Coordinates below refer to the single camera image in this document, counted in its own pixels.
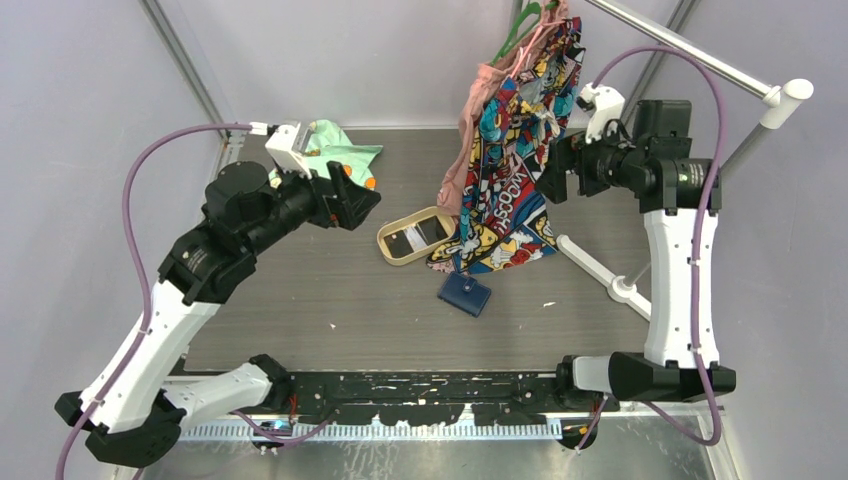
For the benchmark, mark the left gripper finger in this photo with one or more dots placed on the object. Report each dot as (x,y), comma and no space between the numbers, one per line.
(343,187)
(355,204)

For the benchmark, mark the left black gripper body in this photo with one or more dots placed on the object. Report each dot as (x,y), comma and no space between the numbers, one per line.
(322,208)

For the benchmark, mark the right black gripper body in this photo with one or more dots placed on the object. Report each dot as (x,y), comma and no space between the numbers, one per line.
(594,166)

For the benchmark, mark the white credit card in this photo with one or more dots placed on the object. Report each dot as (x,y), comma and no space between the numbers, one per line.
(415,238)

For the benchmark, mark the beige oval tray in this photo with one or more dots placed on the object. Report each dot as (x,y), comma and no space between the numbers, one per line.
(399,225)

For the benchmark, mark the navy blue card holder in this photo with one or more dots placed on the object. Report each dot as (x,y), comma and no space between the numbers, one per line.
(464,293)

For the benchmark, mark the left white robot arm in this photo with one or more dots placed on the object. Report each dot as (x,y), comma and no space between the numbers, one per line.
(130,417)

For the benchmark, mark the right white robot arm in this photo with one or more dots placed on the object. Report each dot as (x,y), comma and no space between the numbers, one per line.
(679,201)

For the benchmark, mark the green cartoon child shirt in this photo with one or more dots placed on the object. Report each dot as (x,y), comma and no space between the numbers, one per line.
(329,142)

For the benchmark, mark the colourful comic print garment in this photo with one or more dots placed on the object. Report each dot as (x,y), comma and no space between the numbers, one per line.
(503,221)

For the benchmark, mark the pink hanging garment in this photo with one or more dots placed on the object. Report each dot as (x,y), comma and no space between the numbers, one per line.
(490,76)

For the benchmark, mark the green clothes hanger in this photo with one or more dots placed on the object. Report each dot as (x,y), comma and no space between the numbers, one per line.
(528,15)

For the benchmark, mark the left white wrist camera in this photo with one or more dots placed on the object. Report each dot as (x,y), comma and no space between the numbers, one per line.
(286,144)

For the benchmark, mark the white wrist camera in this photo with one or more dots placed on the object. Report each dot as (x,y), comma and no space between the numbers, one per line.
(601,103)
(286,144)

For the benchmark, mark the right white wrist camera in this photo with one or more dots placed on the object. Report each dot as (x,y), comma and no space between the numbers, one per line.
(601,103)

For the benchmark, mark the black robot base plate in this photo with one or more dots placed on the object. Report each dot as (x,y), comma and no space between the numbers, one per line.
(503,398)

